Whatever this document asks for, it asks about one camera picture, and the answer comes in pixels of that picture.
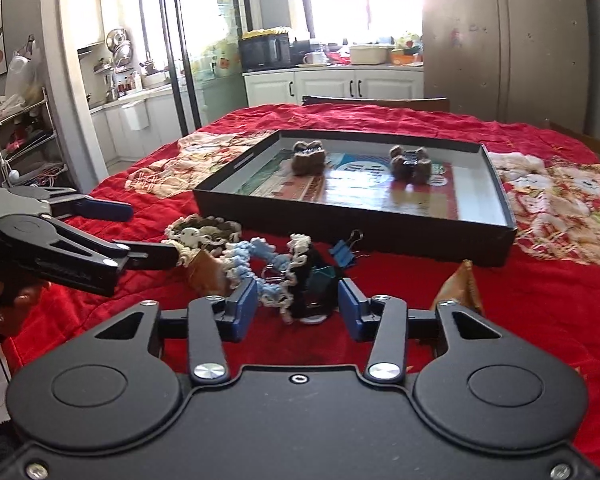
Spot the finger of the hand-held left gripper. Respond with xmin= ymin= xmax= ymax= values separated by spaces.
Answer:
xmin=0 ymin=186 xmax=134 ymax=222
xmin=0 ymin=212 xmax=181 ymax=297

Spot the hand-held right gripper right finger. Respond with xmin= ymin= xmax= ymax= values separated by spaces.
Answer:
xmin=337 ymin=277 xmax=506 ymax=384

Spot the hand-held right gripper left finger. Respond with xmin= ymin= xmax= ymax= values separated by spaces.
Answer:
xmin=95 ymin=277 xmax=258 ymax=384

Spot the brown pyramid packet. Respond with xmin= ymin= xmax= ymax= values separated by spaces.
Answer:
xmin=187 ymin=250 xmax=233 ymax=297
xmin=430 ymin=260 xmax=486 ymax=316

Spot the light blue crochet scrunchie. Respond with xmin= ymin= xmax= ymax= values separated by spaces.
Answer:
xmin=222 ymin=239 xmax=293 ymax=311

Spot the beige brown crochet scrunchie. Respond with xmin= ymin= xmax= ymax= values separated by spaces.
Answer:
xmin=162 ymin=214 xmax=243 ymax=266

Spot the shallow black box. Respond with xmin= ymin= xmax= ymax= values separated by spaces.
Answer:
xmin=193 ymin=129 xmax=518 ymax=268

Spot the person's left hand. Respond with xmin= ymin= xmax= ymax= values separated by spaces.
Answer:
xmin=0 ymin=280 xmax=51 ymax=338

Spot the blue binder clip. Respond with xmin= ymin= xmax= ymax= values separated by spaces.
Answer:
xmin=328 ymin=229 xmax=366 ymax=267

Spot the white kitchen counter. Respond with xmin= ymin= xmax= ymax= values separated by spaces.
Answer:
xmin=87 ymin=85 xmax=201 ymax=166

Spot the white hanging bin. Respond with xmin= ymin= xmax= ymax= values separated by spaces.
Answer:
xmin=120 ymin=99 xmax=150 ymax=132

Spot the white plastic bag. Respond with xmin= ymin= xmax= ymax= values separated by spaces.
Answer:
xmin=5 ymin=50 xmax=43 ymax=106

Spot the brown plush hair clip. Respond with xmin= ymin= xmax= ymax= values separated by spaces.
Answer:
xmin=388 ymin=146 xmax=433 ymax=185

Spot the dark brown scrunchie left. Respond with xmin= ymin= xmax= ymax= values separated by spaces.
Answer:
xmin=291 ymin=141 xmax=327 ymax=177

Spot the steel pot lid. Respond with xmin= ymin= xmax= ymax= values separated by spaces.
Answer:
xmin=105 ymin=28 xmax=133 ymax=68

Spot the red printed blanket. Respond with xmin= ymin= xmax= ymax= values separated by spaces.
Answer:
xmin=0 ymin=102 xmax=600 ymax=471

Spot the black framed glass door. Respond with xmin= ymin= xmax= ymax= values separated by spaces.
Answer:
xmin=136 ymin=0 xmax=253 ymax=131

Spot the black microwave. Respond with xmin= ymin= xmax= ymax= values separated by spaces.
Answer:
xmin=238 ymin=35 xmax=292 ymax=72

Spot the white kitchen cabinet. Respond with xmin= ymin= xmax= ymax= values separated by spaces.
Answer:
xmin=242 ymin=66 xmax=425 ymax=108

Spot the yellow cloth on microwave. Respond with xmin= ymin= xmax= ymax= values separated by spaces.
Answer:
xmin=242 ymin=27 xmax=291 ymax=40

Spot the cream plastic basin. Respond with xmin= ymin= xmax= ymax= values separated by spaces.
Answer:
xmin=349 ymin=45 xmax=393 ymax=66

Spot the orange plastic basin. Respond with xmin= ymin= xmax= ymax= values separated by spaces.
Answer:
xmin=390 ymin=49 xmax=424 ymax=66

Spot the grey refrigerator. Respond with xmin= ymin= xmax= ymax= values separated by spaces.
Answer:
xmin=422 ymin=0 xmax=600 ymax=146

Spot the metal wire rack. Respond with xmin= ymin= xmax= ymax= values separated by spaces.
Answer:
xmin=0 ymin=87 xmax=76 ymax=191

